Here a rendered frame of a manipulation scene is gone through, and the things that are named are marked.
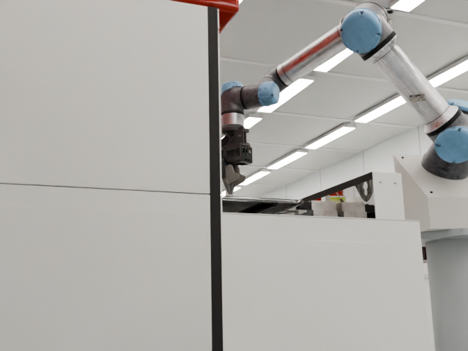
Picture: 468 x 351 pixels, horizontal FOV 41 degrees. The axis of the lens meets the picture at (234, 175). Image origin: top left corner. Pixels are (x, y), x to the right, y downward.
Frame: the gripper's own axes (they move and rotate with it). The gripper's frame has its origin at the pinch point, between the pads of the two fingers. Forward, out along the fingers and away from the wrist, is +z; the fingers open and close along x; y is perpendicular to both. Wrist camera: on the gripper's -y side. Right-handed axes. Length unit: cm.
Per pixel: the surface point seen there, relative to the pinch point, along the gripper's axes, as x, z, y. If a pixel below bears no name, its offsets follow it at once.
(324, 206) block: 2.9, 8.1, 31.6
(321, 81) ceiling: 358, -177, -124
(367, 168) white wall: 625, -149, -181
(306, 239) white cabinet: -27, 21, 40
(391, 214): 0, 13, 52
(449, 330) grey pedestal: 31, 44, 57
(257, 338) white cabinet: -39, 44, 32
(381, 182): -2, 4, 51
